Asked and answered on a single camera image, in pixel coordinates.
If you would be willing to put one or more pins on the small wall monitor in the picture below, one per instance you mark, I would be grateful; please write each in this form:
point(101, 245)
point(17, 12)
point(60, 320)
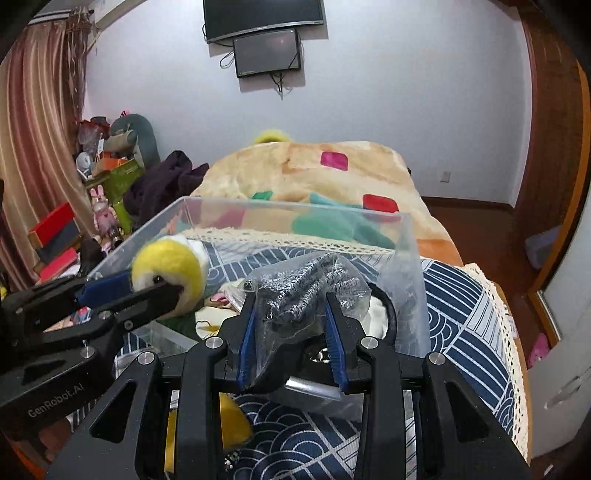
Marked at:
point(267, 52)

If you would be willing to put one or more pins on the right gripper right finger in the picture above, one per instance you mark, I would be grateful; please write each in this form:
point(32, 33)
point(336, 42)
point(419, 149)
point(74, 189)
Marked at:
point(351, 363)

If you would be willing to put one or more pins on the green grey plush toy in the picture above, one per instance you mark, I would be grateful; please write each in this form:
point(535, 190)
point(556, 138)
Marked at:
point(132, 136)

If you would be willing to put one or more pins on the green cardboard box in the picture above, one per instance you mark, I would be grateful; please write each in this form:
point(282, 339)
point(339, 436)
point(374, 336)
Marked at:
point(114, 184)

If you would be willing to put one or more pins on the red and black boxes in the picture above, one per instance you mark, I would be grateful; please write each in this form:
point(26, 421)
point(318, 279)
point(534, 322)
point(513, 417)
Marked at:
point(55, 239)

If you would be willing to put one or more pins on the clear plastic storage box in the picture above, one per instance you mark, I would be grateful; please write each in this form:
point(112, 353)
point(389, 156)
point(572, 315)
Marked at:
point(247, 238)

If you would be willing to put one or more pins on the pink rabbit figurine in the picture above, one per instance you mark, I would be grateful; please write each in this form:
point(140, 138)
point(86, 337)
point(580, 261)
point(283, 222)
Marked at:
point(104, 216)

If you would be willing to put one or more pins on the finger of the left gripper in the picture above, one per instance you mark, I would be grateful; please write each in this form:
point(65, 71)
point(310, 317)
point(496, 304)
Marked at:
point(103, 291)
point(144, 306)

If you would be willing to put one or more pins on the dark purple garment pile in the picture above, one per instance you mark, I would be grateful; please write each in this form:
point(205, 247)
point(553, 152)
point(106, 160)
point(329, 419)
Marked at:
point(161, 185)

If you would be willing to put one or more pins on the striped pink curtain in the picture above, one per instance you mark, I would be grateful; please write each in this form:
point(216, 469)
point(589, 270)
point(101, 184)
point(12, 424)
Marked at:
point(42, 94)

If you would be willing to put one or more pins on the wall mounted black television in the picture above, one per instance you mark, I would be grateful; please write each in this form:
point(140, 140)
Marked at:
point(225, 19)

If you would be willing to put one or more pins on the brown wooden door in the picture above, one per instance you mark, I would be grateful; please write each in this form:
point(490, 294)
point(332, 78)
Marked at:
point(554, 179)

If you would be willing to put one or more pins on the colourful patchwork fleece blanket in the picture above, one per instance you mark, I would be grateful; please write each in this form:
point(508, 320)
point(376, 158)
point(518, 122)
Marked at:
point(354, 173)

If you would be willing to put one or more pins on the yellow sponge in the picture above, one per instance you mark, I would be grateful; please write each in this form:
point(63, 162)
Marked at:
point(235, 428)

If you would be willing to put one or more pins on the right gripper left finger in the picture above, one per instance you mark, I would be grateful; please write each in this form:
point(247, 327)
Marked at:
point(239, 335)

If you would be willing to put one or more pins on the white sliding wardrobe door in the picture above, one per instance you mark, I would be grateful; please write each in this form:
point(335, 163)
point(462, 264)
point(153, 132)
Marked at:
point(560, 382)

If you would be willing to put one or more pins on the yellow white felt ball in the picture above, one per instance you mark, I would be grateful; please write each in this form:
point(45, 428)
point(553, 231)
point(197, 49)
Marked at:
point(178, 261)

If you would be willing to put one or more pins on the yellow plush behind blanket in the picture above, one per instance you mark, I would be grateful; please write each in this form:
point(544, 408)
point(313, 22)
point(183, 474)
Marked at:
point(271, 136)

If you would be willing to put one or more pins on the blue white patterned bedspread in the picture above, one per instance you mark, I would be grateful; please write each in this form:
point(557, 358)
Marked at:
point(305, 438)

